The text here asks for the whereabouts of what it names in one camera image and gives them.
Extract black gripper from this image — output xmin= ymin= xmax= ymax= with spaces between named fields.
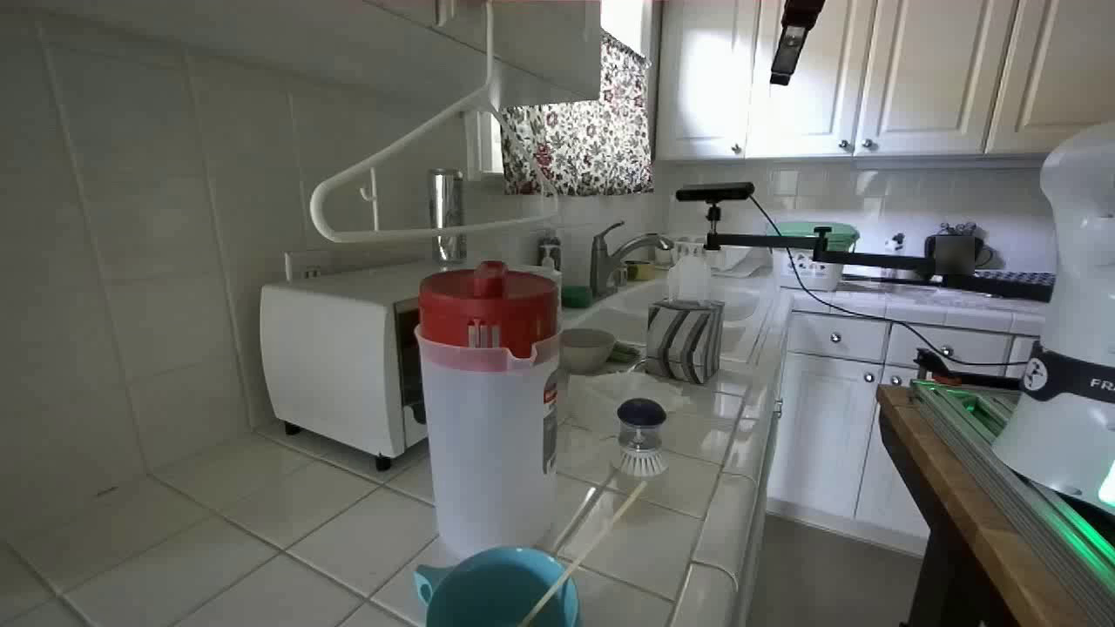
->
xmin=768 ymin=0 xmax=829 ymax=89

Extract wooden stirrer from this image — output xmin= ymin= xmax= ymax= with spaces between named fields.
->
xmin=517 ymin=479 xmax=650 ymax=627

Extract white upper cabinets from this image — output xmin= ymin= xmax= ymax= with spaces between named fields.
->
xmin=656 ymin=0 xmax=1115 ymax=163

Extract white cabinets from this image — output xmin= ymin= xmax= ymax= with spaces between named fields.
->
xmin=656 ymin=0 xmax=1115 ymax=163
xmin=762 ymin=307 xmax=1043 ymax=545

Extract green bowl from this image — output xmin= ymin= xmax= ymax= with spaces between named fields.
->
xmin=775 ymin=220 xmax=865 ymax=258

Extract floral curtain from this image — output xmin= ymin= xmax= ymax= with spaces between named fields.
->
xmin=497 ymin=41 xmax=656 ymax=200

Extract translucent white bottle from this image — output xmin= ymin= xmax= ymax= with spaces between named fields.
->
xmin=671 ymin=237 xmax=713 ymax=304

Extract black small appliance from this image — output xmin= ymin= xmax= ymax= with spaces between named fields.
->
xmin=925 ymin=223 xmax=990 ymax=279

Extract chrome faucet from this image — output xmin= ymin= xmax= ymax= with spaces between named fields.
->
xmin=585 ymin=220 xmax=676 ymax=299

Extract white sink basin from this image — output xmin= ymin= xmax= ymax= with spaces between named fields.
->
xmin=570 ymin=277 xmax=771 ymax=353

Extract grey white striped cloth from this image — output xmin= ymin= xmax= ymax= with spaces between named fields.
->
xmin=642 ymin=297 xmax=727 ymax=388

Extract white lotion bottle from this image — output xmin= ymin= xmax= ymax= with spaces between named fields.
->
xmin=533 ymin=230 xmax=567 ymax=284

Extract green cloth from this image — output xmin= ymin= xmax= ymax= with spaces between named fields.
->
xmin=604 ymin=339 xmax=645 ymax=374

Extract grey bowl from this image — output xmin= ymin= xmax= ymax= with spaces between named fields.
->
xmin=558 ymin=324 xmax=619 ymax=377

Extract black table clamp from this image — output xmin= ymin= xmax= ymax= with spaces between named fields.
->
xmin=913 ymin=344 xmax=1043 ymax=393

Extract white lower cabinets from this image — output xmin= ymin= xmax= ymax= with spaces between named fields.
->
xmin=762 ymin=307 xmax=1043 ymax=545

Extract silver metal tumbler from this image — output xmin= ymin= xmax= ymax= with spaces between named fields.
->
xmin=430 ymin=169 xmax=472 ymax=270

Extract metal mounting rails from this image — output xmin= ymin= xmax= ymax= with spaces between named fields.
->
xmin=908 ymin=377 xmax=1115 ymax=596

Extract small jar blue lid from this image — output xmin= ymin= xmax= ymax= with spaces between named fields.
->
xmin=612 ymin=396 xmax=671 ymax=480

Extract clear pitcher red lid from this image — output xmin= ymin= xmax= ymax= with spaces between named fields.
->
xmin=416 ymin=258 xmax=564 ymax=561

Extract wooden table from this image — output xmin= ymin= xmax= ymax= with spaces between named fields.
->
xmin=876 ymin=379 xmax=1115 ymax=627

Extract white toaster oven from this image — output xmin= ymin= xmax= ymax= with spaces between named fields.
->
xmin=253 ymin=262 xmax=468 ymax=473

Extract black camera boom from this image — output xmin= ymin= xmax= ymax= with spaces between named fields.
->
xmin=671 ymin=177 xmax=1058 ymax=307

